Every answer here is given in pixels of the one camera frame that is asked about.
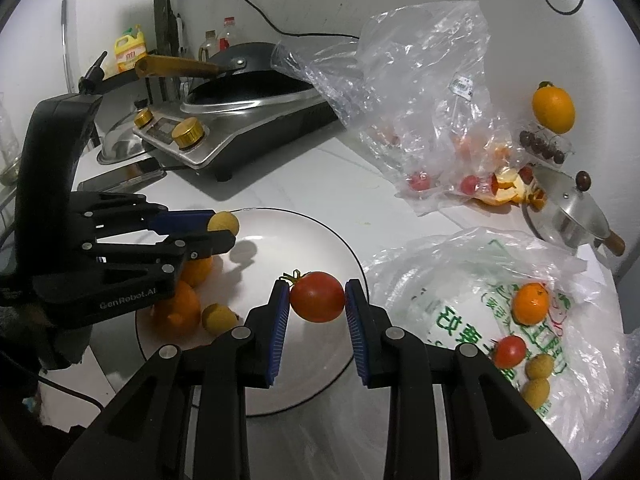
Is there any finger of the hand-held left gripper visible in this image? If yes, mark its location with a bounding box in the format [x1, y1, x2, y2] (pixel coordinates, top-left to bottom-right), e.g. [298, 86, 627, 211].
[85, 231, 236, 286]
[75, 192, 216, 241]

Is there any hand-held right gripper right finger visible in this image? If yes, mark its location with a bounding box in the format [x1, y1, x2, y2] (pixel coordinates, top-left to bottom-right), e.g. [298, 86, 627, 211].
[344, 279, 583, 480]

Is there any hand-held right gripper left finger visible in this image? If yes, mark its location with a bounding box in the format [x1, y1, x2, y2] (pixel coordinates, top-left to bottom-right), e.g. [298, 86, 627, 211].
[52, 280, 292, 480]

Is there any mandarin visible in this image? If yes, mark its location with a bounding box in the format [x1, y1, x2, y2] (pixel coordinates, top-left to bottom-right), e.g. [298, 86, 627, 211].
[177, 255, 215, 288]
[513, 282, 551, 326]
[150, 280, 202, 338]

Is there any white plate with dark rim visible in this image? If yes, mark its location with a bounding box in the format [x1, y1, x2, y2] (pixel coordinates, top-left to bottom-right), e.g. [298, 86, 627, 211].
[135, 207, 368, 417]

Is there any green printed plastic bag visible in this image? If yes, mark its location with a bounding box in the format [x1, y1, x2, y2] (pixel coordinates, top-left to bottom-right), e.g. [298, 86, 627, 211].
[362, 227, 640, 476]

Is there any person's left forearm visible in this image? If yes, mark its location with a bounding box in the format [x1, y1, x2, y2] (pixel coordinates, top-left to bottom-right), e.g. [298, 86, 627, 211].
[0, 305, 88, 373]

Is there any black smartphone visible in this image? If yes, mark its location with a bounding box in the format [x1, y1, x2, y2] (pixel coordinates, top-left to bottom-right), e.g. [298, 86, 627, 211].
[77, 160, 168, 193]

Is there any steel pot lid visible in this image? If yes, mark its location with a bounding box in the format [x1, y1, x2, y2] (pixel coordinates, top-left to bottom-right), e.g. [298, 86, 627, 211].
[96, 115, 151, 166]

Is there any silver induction cooker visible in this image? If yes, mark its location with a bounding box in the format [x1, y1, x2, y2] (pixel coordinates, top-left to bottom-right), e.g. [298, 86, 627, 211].
[132, 85, 346, 183]

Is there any black storage rack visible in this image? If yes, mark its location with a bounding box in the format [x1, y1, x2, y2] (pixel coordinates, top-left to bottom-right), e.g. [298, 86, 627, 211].
[100, 62, 153, 92]

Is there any grey metal bar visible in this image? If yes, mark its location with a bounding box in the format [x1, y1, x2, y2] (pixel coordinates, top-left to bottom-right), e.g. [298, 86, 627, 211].
[61, 0, 70, 93]

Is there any yellow detergent bottle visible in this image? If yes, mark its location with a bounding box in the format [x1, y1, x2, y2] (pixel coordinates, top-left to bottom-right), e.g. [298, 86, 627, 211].
[115, 25, 147, 75]

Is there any dark oil bottle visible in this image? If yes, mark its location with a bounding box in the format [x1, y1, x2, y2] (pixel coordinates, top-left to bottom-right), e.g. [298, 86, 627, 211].
[198, 30, 217, 63]

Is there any red capped bottle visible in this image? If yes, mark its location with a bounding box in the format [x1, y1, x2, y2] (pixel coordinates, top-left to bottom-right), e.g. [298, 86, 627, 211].
[217, 16, 238, 53]

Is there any black umbrella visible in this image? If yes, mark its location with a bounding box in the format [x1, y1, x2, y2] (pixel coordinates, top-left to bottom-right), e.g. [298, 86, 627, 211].
[165, 0, 187, 58]

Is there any orange peel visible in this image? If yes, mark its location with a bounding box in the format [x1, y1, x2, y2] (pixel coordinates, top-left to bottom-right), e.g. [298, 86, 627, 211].
[472, 165, 548, 211]

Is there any grey vertical pipe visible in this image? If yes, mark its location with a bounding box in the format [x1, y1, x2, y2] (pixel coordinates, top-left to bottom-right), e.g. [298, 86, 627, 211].
[152, 0, 173, 56]

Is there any clear box of cherries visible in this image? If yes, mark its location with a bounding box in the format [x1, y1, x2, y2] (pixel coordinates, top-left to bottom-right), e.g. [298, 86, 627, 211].
[517, 120, 573, 165]

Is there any clear crumpled plastic bag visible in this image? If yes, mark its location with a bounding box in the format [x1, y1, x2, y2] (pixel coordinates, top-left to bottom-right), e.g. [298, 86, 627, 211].
[270, 0, 531, 217]

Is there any large orange with leaf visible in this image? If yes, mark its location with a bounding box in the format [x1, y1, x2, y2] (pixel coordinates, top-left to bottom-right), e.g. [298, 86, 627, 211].
[531, 81, 576, 135]

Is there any black wok with wooden handle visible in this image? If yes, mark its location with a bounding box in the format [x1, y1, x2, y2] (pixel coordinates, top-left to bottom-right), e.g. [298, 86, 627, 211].
[134, 42, 313, 103]

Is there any black cooker cable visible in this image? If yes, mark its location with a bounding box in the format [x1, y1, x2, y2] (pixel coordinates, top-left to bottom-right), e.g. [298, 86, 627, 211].
[204, 0, 361, 41]

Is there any small steel pot wooden handle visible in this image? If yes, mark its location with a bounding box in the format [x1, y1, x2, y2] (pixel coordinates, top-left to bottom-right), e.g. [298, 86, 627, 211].
[522, 167, 626, 257]

